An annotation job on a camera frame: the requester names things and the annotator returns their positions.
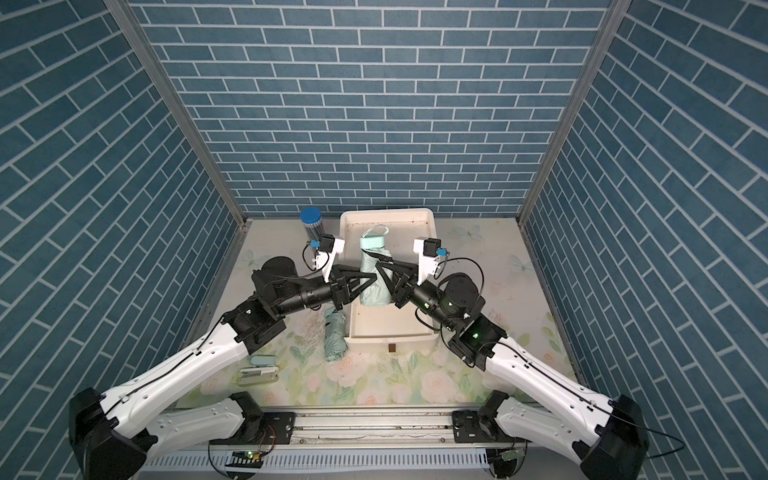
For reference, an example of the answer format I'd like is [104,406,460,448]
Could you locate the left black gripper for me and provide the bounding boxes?
[272,265,374,318]

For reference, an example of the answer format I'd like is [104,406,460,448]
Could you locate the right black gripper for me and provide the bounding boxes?
[380,260,461,335]

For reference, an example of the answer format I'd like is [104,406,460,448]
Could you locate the green umbrella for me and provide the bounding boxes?
[324,308,348,362]
[359,224,391,307]

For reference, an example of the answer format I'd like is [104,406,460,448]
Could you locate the white plastic drawer cabinet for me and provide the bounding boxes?
[339,208,437,265]

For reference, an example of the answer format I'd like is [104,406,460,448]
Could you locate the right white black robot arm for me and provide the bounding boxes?
[374,254,649,479]

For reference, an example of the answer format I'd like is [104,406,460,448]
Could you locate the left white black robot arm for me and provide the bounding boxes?
[69,256,377,479]

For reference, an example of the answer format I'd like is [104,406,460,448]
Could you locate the blue lid pencil tube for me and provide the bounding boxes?
[300,207,325,241]

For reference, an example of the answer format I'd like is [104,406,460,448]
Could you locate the floral table mat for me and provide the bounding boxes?
[216,219,575,407]

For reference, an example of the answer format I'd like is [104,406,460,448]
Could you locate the green circuit board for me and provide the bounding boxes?
[225,450,264,469]

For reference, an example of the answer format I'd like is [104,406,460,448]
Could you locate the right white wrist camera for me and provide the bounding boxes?
[413,237,447,285]

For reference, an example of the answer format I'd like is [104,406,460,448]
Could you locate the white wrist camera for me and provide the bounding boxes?
[413,237,447,285]
[309,234,345,283]

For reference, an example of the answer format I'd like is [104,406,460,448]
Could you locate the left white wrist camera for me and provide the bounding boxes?
[309,234,345,283]

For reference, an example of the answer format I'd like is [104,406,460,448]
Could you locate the metal base rail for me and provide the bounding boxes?
[137,403,541,452]

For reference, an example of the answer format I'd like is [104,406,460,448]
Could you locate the white slotted cable duct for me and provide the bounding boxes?
[141,447,488,474]

